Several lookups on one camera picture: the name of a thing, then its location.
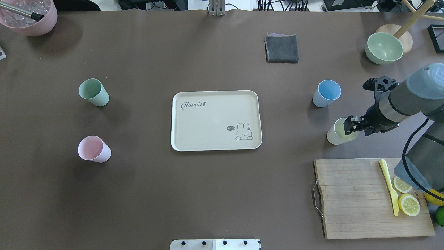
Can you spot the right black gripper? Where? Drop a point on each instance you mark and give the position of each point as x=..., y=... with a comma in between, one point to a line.
x=375, y=117

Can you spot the cream plastic cup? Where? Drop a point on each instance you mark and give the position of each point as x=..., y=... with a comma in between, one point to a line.
x=336, y=135

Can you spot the pink plastic cup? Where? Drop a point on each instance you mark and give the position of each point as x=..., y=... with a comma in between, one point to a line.
x=93, y=148

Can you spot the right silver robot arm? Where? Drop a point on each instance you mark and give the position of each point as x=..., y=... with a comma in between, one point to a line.
x=421, y=165

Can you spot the black mirror tray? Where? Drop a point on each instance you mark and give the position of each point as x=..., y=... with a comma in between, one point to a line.
x=436, y=34

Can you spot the cream rabbit tray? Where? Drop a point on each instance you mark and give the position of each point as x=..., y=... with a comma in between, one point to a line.
x=215, y=120

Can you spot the blue plastic cup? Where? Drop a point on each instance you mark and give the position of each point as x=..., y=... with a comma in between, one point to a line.
x=327, y=92

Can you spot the wooden cutting board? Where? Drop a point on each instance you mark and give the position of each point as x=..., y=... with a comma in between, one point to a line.
x=355, y=202

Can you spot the lemon half slice upper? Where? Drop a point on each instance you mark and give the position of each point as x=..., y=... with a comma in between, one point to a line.
x=401, y=185

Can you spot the lemon half slice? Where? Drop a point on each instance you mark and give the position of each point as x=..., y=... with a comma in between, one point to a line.
x=409, y=204
x=401, y=185

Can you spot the yellow plastic knife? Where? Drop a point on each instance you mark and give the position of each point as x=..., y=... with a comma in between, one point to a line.
x=393, y=193

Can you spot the green plastic bowl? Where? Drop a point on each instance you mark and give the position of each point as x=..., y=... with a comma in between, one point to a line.
x=383, y=48

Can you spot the lemon half slice lower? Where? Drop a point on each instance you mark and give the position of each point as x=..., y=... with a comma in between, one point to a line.
x=409, y=204

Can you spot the grey folded cloth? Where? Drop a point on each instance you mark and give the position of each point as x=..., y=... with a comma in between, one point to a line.
x=281, y=48

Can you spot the whole lemon near lime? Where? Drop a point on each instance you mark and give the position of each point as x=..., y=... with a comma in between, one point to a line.
x=434, y=200

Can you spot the green lime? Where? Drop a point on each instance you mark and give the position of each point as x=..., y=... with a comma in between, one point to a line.
x=439, y=216

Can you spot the green plastic cup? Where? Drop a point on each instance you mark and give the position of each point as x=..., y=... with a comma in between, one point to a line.
x=93, y=91

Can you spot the metal tongs in bowl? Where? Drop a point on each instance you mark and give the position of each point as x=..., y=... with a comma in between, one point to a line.
x=20, y=11

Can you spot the pink bowl with ice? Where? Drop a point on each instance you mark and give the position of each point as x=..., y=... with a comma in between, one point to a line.
x=27, y=26

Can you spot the aluminium frame post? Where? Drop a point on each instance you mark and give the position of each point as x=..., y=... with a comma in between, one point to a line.
x=216, y=8

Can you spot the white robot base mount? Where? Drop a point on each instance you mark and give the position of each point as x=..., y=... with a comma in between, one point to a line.
x=215, y=244

